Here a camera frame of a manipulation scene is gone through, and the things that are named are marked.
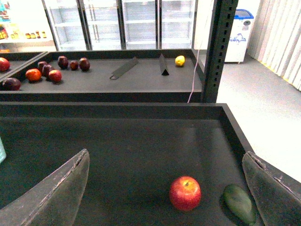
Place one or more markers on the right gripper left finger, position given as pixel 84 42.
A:
pixel 55 200

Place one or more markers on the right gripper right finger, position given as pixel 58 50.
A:
pixel 276 194

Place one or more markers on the light blue plastic basket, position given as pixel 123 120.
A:
pixel 3 154

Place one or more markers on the red apple in group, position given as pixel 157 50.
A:
pixel 55 75

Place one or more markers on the dark red apple front left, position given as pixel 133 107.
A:
pixel 11 84

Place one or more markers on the orange red apple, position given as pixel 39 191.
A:
pixel 33 75

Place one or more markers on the dark plum apple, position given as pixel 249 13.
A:
pixel 46 70

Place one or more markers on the dark apple behind orange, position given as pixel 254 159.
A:
pixel 41 64

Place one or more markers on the small dark apple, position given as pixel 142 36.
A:
pixel 74 65

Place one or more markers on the dark apple back right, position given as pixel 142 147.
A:
pixel 84 64

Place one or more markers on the dark apple back left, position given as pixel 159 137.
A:
pixel 63 62

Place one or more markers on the green avocado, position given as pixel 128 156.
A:
pixel 239 203

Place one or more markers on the white chest freezer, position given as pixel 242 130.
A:
pixel 239 36

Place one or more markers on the black flat divider bar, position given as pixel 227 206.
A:
pixel 124 68

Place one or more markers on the yellow lemon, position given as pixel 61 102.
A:
pixel 180 61

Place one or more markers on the black triangular divider bar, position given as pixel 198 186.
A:
pixel 163 65

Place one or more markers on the bottle shelf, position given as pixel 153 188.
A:
pixel 24 27

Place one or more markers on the glass door refrigerator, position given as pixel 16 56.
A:
pixel 121 24

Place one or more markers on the black perforated shelf post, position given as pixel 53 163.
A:
pixel 222 20

